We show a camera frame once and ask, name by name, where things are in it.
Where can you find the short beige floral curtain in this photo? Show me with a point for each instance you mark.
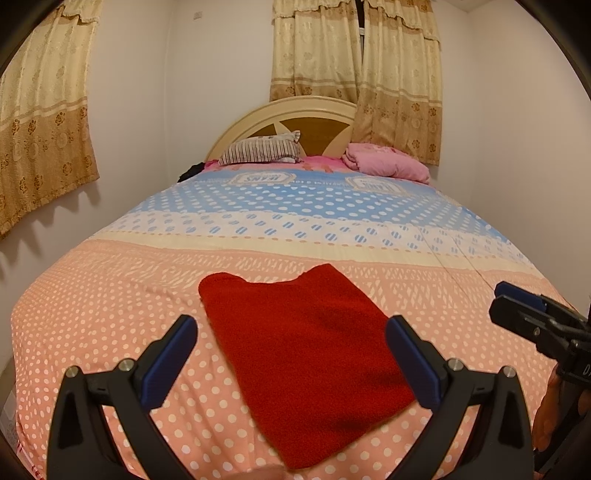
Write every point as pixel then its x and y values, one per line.
pixel 314 50

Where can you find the window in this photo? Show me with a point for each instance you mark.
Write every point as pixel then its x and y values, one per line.
pixel 362 32

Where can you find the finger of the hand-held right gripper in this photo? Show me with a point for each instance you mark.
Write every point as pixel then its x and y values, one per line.
pixel 517 318
pixel 517 291

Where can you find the pink pillow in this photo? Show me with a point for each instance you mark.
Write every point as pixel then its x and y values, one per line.
pixel 388 161

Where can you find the wide beige floral curtain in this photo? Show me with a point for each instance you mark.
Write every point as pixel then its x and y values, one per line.
pixel 41 115

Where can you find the person's right hand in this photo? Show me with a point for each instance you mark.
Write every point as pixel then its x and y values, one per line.
pixel 548 408

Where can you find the cream wooden headboard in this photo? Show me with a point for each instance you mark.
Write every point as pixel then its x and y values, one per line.
pixel 277 108

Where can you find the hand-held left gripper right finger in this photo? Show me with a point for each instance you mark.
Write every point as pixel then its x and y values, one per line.
pixel 415 364

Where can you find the pink bed sheet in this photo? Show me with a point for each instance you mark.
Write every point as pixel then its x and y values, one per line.
pixel 323 162

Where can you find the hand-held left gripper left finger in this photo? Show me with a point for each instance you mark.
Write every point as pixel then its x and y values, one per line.
pixel 168 360

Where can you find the red embroidered knit sweater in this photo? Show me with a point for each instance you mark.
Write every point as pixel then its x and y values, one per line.
pixel 300 360

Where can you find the polka dot bedspread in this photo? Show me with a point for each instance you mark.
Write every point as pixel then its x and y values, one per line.
pixel 300 217

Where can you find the long beige floral curtain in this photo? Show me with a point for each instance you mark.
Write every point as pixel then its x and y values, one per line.
pixel 401 92

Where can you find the black cloth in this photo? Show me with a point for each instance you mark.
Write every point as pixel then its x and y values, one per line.
pixel 190 173

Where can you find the striped pillow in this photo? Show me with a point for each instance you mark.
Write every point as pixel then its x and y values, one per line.
pixel 258 150

